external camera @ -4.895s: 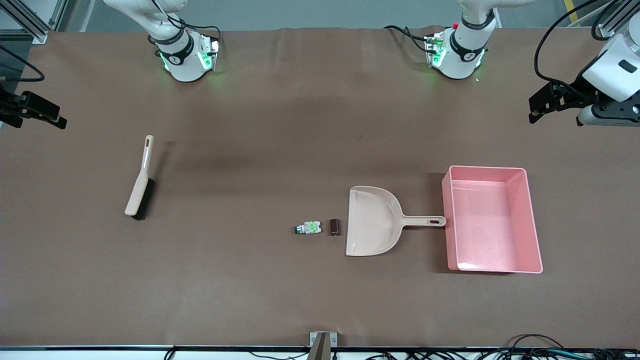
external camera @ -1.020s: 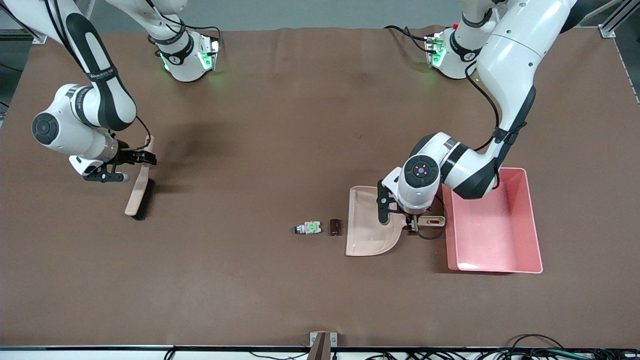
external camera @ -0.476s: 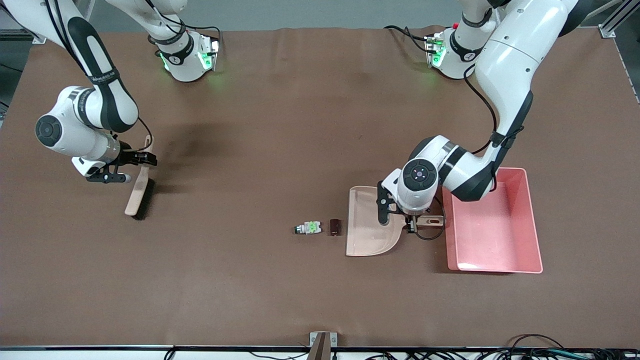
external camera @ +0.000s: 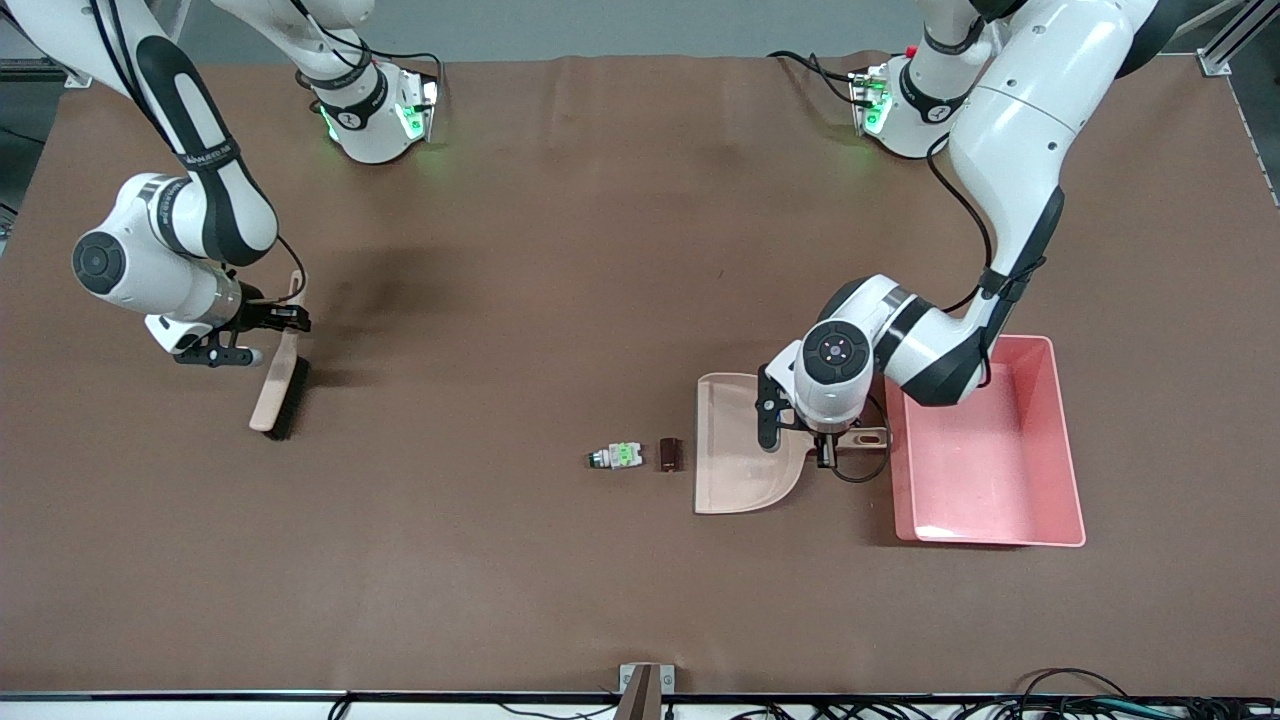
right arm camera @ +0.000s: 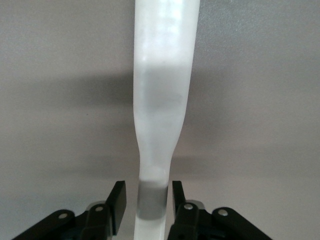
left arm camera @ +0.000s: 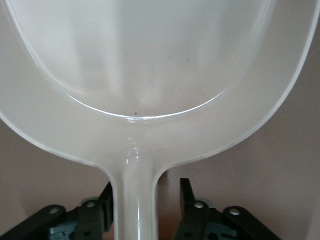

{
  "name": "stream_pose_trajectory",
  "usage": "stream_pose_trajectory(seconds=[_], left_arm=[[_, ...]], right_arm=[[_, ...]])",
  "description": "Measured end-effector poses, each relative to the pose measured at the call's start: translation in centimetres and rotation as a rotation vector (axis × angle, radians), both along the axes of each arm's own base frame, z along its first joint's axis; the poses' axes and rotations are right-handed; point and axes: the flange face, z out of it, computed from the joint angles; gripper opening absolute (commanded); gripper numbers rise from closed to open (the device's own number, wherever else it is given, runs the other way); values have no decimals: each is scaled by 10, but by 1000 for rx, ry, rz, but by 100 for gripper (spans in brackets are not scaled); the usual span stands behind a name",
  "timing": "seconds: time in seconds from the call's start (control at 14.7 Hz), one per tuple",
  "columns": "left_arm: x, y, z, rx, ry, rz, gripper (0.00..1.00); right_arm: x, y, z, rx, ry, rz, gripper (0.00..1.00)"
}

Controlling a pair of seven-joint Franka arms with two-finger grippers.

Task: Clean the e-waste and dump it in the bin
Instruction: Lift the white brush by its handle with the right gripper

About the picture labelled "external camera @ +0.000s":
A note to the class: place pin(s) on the beige brush with black bristles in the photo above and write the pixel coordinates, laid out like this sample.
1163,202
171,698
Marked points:
275,392

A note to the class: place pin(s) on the grey metal bracket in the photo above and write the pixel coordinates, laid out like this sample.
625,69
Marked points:
628,680

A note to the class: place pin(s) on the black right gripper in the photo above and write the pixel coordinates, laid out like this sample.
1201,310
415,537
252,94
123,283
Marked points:
262,314

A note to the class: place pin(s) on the dark brown capacitor block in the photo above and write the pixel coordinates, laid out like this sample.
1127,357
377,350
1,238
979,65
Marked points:
670,455

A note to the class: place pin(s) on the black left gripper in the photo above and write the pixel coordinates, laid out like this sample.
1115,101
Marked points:
827,448

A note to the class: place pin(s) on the beige plastic dustpan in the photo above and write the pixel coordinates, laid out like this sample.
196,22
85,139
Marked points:
730,470

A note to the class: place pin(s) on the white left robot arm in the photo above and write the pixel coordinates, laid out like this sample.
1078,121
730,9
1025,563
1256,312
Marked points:
1010,130

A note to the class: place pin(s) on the small white electronic connector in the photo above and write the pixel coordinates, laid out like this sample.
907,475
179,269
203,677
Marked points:
625,456

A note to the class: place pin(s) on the green lit right base plate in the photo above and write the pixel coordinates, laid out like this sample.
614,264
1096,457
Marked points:
420,105

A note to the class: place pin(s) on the aluminium frame strut with foot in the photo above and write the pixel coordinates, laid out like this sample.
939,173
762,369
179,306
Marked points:
30,70

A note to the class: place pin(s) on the green lit base plate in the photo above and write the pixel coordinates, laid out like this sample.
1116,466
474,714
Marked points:
870,100
420,105

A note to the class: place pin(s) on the green lit left base plate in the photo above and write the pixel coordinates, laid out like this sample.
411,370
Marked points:
870,100

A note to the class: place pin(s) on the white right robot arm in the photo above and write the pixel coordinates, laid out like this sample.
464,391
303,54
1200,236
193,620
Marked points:
150,260

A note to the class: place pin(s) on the pink plastic bin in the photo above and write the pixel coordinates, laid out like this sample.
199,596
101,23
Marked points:
1000,480

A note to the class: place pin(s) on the brown table mat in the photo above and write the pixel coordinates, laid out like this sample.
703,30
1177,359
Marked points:
500,580

